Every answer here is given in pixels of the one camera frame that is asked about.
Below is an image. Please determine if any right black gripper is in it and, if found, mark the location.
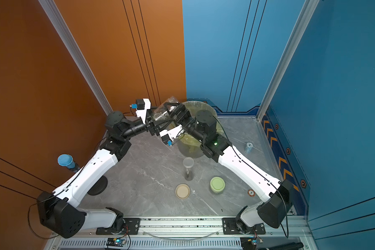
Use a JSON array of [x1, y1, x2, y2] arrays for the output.
[[166, 102, 209, 145]]

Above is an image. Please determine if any glass jar with tea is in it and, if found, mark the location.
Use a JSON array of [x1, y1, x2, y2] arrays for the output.
[[151, 96, 180, 122]]

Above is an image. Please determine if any cream jar lid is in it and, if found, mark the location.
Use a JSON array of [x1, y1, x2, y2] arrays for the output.
[[175, 183, 191, 200]]

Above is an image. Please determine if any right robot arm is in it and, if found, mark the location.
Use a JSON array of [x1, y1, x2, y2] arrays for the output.
[[169, 103, 295, 234]]

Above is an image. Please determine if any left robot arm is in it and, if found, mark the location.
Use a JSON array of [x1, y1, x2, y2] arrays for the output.
[[36, 111, 171, 239]]

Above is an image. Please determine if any yellow trash bag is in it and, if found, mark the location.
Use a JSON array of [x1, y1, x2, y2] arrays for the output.
[[170, 101, 222, 150]]

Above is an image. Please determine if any mesh trash bin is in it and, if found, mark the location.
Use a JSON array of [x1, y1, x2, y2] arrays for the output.
[[177, 101, 218, 158]]

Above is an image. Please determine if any tall jar with clear lid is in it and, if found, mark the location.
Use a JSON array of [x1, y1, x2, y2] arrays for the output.
[[183, 157, 194, 181]]

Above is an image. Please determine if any jar with green lid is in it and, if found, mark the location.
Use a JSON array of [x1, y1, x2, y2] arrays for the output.
[[209, 177, 226, 194]]

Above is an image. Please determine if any blue foam-tipped microphone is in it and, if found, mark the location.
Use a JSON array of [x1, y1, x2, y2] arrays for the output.
[[57, 154, 80, 173]]

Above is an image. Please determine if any red poker chip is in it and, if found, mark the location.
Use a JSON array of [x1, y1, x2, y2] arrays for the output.
[[248, 190, 255, 197]]

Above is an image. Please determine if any left green circuit board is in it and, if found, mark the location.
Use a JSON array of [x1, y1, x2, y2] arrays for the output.
[[106, 238, 127, 249]]

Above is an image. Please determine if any right circuit board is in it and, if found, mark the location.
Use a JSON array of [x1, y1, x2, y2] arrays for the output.
[[248, 237, 264, 249]]

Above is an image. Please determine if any black tube at bottom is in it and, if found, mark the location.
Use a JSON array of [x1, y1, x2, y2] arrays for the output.
[[258, 242, 304, 250]]

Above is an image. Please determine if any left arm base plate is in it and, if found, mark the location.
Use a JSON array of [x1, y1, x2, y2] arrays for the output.
[[96, 218, 141, 235]]

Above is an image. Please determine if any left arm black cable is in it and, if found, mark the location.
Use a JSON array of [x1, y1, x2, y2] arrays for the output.
[[27, 199, 55, 241]]

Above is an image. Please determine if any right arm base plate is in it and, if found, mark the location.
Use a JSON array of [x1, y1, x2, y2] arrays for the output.
[[222, 217, 266, 235]]

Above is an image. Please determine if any aluminium front rail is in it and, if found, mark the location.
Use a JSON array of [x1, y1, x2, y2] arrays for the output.
[[45, 214, 317, 250]]

